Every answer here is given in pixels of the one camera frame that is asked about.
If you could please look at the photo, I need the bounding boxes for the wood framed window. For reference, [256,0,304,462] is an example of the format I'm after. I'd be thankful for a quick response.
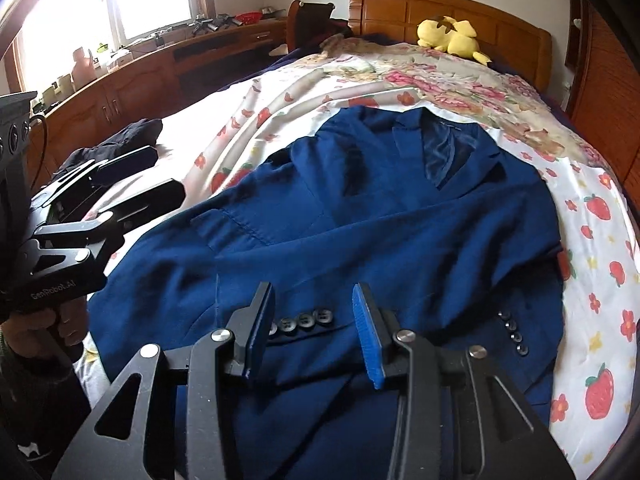
[0,0,216,96]

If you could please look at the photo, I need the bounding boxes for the floral quilt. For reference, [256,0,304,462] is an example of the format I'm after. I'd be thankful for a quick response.
[295,35,608,161]

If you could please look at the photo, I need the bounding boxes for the strawberry print bed sheet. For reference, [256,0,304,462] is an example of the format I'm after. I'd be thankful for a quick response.
[80,75,640,480]

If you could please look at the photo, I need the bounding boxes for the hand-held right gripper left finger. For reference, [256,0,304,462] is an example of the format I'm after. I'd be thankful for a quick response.
[50,281,277,480]

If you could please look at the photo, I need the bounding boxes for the navy blue blazer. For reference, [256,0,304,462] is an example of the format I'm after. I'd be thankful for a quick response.
[87,105,566,480]

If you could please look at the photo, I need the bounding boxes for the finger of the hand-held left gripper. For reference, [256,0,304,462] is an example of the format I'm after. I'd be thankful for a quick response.
[87,178,187,233]
[35,145,159,208]

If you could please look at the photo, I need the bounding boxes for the wooden bed headboard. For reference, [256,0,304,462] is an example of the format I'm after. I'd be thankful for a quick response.
[348,0,553,96]

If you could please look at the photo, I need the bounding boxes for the person's left forearm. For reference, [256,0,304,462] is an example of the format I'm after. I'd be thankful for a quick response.
[0,340,93,480]

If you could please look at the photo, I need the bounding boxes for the wooden chair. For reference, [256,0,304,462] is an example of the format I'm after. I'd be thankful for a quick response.
[286,1,351,53]

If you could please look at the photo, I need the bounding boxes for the wooden louvred wardrobe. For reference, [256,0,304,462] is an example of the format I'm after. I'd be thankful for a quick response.
[565,0,640,201]

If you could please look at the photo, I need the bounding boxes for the pink bottle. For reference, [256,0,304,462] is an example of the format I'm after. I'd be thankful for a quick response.
[71,47,96,92]

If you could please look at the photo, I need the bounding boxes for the black clothes pile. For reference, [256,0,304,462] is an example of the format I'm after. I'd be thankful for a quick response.
[52,118,163,181]

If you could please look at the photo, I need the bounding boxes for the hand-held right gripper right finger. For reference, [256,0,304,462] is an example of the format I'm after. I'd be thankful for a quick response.
[351,282,576,480]

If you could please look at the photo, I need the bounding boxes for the person's left hand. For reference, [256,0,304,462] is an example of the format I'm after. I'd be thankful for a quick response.
[0,305,90,359]

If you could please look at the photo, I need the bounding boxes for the wooden desk cabinet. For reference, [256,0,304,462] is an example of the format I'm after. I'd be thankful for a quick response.
[25,17,291,176]

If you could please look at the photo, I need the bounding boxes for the yellow plush toy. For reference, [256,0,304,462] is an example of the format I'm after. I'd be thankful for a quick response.
[416,16,493,66]

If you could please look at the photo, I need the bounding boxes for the black gadgets on desk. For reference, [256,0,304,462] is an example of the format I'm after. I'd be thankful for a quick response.
[192,14,236,36]

